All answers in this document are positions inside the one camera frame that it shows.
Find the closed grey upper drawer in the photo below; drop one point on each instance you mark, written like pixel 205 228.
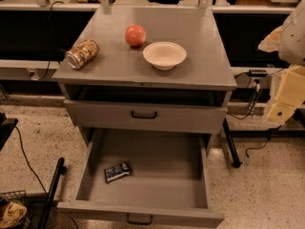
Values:
pixel 149 117

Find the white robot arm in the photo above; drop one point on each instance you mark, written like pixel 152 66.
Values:
pixel 289 41

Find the white bowl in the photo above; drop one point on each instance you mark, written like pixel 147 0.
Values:
pixel 164 55

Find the black pole stand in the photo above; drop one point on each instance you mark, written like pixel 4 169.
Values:
pixel 59 171

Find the grey drawer cabinet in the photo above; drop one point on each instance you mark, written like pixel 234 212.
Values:
pixel 120 73

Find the wire basket with snacks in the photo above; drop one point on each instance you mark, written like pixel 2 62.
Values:
pixel 15 212

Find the patterned drink can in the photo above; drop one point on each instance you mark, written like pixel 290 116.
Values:
pixel 82 53

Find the black power adapter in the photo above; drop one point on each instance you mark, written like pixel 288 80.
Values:
pixel 257 73

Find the blue rxbar wrapper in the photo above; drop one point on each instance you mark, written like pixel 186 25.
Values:
pixel 117 171

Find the open grey lower drawer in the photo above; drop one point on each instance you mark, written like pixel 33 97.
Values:
pixel 168 183

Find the red apple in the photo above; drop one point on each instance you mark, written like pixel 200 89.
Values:
pixel 135 35

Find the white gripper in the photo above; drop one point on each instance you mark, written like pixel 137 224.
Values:
pixel 294 38

